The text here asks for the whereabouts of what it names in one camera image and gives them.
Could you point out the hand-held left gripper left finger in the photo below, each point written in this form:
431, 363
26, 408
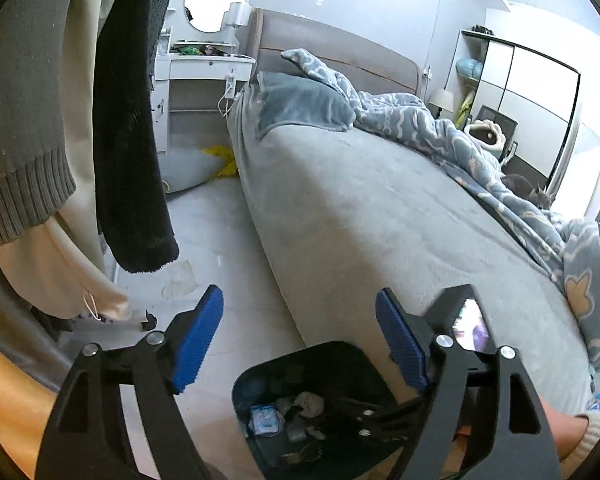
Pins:
200, 340

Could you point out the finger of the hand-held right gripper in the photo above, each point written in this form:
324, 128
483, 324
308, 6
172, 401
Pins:
385, 429
375, 406

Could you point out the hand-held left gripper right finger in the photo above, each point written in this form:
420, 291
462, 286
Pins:
400, 342

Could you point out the dark trash bin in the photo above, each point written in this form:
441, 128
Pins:
330, 360

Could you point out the blue cartoon tissue pack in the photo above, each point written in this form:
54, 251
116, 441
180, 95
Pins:
266, 420

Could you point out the person's right forearm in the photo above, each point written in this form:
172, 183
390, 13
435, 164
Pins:
565, 425

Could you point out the grey bed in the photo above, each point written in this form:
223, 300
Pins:
380, 210

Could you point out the cream garment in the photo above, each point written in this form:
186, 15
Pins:
80, 270

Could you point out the grey cat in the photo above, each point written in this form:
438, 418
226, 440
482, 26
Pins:
522, 187

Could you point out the yellow bag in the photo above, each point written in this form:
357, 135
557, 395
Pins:
222, 160

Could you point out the blue patterned blanket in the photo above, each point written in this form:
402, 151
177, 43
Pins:
430, 130

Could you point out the cream cat bed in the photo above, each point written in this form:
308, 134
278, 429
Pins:
497, 132

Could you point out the black fuzzy garment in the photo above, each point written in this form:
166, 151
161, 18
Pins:
130, 160

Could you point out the yellow-green cloth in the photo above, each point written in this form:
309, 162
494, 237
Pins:
463, 112

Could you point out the white door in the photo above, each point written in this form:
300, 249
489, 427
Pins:
592, 170

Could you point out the orange wooden panel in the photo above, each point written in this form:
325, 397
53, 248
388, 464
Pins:
10, 410

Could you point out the bedside lamp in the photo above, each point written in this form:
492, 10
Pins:
441, 100

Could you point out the white wardrobe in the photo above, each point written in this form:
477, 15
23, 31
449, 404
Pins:
535, 105

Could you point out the light blue pillow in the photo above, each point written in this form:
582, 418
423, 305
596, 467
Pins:
467, 67

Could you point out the grey-blue fleece blanket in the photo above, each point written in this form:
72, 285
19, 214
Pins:
300, 105

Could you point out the white power strip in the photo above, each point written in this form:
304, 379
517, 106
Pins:
230, 85

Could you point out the white shelf unit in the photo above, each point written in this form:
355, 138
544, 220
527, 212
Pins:
457, 45

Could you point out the grey knit sweater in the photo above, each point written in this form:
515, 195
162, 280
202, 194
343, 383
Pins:
25, 135

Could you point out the white vanity desk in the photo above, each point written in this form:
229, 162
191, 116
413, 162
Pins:
195, 67

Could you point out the desk clutter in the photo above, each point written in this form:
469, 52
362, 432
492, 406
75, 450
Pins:
202, 51

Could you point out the white table lamp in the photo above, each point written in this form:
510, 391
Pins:
239, 15

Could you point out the dark grey knit garment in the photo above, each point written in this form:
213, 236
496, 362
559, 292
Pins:
165, 10

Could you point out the wall socket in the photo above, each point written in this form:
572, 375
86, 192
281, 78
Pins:
427, 74

